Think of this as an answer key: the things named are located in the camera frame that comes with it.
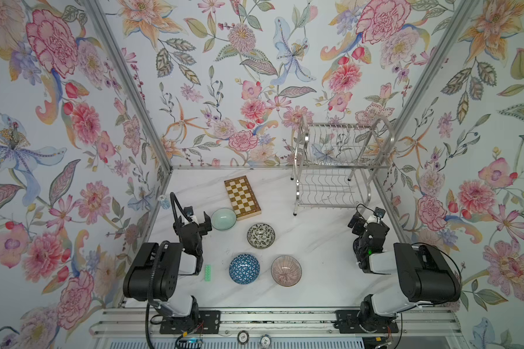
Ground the blue triangle patterned bowl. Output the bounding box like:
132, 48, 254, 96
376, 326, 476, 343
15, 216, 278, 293
229, 254, 260, 285

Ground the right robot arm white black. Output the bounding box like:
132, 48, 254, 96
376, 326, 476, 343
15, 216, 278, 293
348, 212, 461, 333

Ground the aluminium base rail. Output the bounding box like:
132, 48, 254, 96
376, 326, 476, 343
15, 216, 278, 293
90, 307, 462, 339

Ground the small green plastic block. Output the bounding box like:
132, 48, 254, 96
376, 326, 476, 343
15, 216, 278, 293
205, 265, 212, 282

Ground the small blue white object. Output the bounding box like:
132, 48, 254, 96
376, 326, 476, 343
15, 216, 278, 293
158, 195, 171, 209

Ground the wooden folded chessboard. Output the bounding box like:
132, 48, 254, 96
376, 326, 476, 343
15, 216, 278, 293
224, 176, 261, 220

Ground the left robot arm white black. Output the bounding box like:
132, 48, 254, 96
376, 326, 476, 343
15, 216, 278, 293
123, 215, 212, 332

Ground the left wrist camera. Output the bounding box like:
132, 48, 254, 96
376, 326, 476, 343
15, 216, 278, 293
183, 206, 194, 220

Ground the pink striped bowl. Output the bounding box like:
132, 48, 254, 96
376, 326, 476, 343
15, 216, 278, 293
271, 255, 302, 287

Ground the pale green striped bowl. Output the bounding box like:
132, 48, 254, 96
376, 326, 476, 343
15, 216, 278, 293
211, 208, 237, 231

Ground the silver two-tier dish rack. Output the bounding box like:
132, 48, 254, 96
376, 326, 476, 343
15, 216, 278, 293
291, 116, 394, 216

